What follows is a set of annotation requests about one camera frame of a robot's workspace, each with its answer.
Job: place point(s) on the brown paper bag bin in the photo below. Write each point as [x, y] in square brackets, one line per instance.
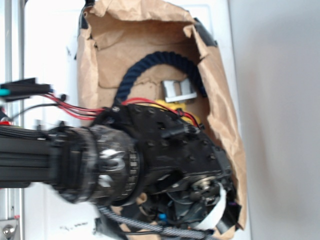
[115, 34]

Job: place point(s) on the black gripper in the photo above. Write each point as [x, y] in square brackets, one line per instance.
[185, 176]

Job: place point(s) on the yellow towel cloth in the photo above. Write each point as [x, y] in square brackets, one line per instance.
[185, 114]

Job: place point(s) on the silver metal bracket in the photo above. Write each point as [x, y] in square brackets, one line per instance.
[178, 91]

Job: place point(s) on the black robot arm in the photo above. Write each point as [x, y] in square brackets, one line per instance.
[97, 164]

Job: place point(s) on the aluminium frame rail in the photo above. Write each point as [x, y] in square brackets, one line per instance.
[11, 199]

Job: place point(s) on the blue ball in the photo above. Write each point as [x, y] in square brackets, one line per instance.
[162, 217]

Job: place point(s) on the black connector block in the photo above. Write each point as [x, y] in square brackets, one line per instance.
[23, 89]

